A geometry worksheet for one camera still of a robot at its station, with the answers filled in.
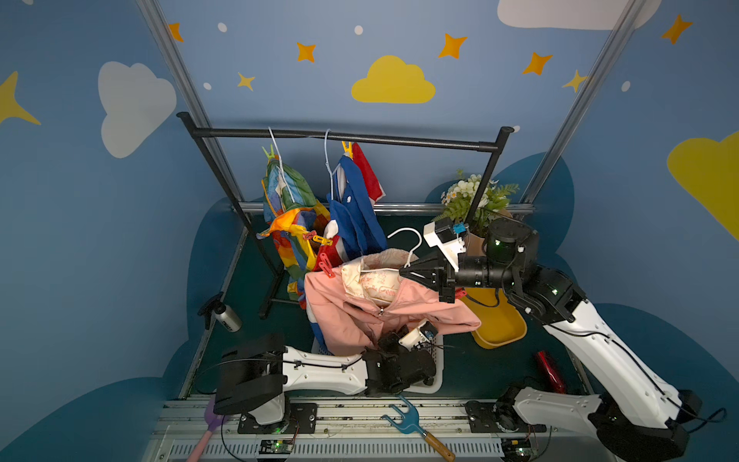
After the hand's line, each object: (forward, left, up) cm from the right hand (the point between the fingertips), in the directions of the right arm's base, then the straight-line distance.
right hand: (408, 267), depth 55 cm
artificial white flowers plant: (+37, -18, -14) cm, 44 cm away
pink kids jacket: (-4, +10, -10) cm, 15 cm away
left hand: (0, -3, -30) cm, 31 cm away
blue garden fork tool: (-21, -4, -41) cm, 46 cm away
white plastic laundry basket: (-16, -7, -18) cm, 25 cm away
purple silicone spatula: (-23, +47, -41) cm, 67 cm away
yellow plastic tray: (-2, -23, -18) cm, 30 cm away
